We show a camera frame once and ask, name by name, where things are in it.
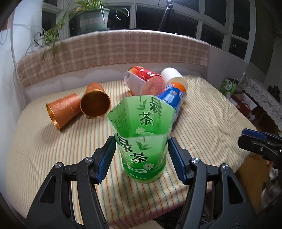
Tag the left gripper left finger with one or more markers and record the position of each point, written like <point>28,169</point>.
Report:
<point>52,206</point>

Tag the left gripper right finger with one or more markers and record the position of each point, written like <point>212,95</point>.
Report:
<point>215,197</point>

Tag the green tea bottle cup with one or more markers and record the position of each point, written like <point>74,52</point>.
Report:
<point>141,126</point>

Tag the orange cup lying left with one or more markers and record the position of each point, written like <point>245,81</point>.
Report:
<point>63,110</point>

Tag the orange cup lying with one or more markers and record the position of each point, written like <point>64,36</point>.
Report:
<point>63,110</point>
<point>95,102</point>

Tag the blue bottle cup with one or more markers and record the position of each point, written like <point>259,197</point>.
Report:
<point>174,95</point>

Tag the orange cup lying right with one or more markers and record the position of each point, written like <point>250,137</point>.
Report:
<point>95,102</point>

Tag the white plastic cup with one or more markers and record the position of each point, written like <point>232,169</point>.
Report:
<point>172,75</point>

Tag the red bottle cup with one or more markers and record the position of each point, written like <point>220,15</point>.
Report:
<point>141,81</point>

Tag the lace covered side table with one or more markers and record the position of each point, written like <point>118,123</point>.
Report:
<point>259,92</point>

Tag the striped cushion mat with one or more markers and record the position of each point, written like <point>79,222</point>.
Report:
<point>208,126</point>

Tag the green paper bag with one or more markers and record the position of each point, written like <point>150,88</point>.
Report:
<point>228,87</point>

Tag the plaid sofa back cover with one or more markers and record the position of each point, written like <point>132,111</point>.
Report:
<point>111,47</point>

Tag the potted spider plant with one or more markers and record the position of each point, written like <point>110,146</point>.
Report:
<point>65,19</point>

